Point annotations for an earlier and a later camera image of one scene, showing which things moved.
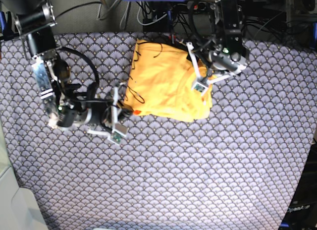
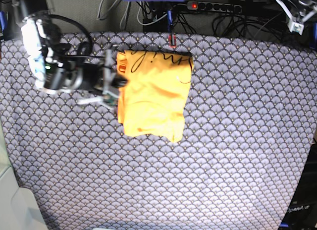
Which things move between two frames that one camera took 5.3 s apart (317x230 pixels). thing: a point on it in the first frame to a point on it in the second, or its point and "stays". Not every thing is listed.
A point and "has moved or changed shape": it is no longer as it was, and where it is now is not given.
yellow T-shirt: x=161 y=80 has moved or changed shape
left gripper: x=115 y=131 to x=109 y=96
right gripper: x=201 y=86 to x=296 y=24
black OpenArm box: x=301 y=213 stays
